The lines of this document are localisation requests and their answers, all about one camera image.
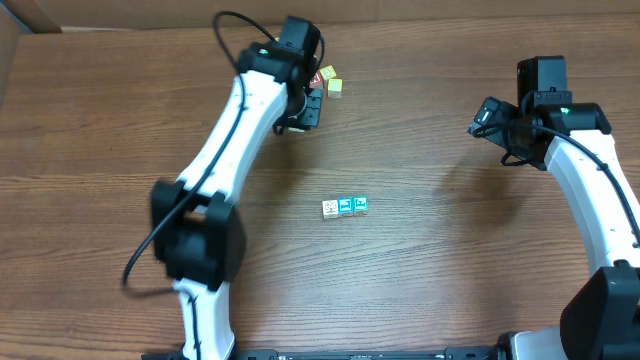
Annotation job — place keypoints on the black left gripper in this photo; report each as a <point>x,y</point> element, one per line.
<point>298,121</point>

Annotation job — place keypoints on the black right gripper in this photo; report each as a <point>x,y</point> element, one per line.
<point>529,155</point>

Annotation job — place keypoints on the red M wooden block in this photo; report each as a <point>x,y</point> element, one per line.
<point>317,82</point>

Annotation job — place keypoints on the yellow wooden block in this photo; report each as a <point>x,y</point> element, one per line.
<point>327,73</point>
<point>334,88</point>

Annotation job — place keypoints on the green letter wooden block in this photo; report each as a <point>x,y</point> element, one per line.
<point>360,205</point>

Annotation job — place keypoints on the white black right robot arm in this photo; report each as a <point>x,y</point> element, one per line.
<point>574,143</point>

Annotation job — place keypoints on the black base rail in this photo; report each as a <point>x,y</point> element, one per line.
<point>450,353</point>

